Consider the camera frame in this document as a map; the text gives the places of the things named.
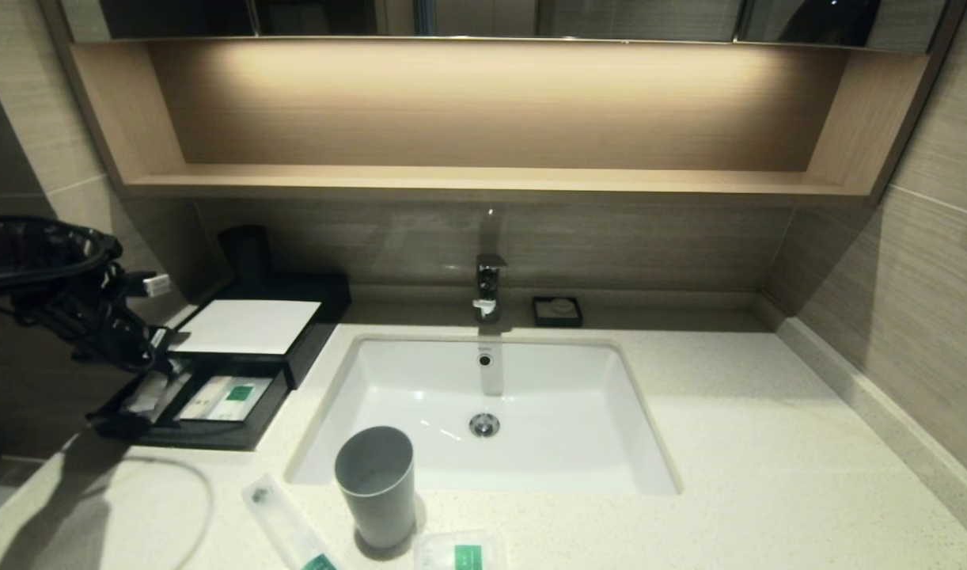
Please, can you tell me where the black drawer amenity box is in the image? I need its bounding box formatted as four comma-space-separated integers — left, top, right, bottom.
88, 356, 293, 450

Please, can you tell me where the white board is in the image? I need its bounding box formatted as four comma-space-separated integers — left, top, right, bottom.
169, 301, 324, 355

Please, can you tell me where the black amenity box housing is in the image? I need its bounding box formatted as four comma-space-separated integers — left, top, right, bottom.
167, 273, 354, 390

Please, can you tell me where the comb packet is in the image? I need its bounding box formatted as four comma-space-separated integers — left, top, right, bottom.
175, 376, 236, 421

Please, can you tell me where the black cylindrical cup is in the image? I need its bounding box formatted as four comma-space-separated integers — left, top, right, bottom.
218, 226, 277, 290

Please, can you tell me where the toothbrush packet with green label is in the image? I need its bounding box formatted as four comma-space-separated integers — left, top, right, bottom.
242, 473, 346, 570

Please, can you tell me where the grey plastic cup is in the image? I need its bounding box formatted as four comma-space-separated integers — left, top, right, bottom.
333, 426, 416, 549

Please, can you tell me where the chrome faucet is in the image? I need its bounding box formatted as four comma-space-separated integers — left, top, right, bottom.
473, 254, 509, 325

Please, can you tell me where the packet with green square label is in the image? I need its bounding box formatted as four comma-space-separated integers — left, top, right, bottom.
415, 529, 510, 570

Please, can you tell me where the black soap dish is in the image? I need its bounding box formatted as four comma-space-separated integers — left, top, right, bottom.
532, 298, 584, 329

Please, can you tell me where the white sink basin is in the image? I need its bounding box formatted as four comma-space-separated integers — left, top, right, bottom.
286, 335, 682, 497

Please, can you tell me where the mirror cabinet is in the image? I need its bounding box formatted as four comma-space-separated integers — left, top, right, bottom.
63, 0, 947, 55

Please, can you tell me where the wooden wall shelf niche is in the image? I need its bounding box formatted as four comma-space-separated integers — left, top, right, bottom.
44, 38, 963, 207

